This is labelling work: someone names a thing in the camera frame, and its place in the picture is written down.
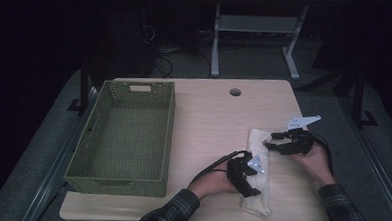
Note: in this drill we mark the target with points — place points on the white metal-framed table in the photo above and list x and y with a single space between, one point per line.
257 24

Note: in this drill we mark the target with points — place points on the cream white cloth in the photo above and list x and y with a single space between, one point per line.
261 140

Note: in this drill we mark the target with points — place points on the black metal stand post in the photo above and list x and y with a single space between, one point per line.
358 97
84 85

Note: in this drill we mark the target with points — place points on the grey metal rail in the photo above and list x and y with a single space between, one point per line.
375 165
58 158

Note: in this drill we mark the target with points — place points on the green perforated plastic basket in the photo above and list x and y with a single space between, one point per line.
122 137

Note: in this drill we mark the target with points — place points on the grey round table grommet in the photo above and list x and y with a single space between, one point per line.
235 92

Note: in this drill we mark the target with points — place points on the person's right hand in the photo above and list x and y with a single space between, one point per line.
315 165

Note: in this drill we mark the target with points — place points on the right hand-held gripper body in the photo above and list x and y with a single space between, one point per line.
299 141

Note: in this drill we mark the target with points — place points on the person's left hand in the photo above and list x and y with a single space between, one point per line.
214 184

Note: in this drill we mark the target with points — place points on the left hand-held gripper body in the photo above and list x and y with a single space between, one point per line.
238 169

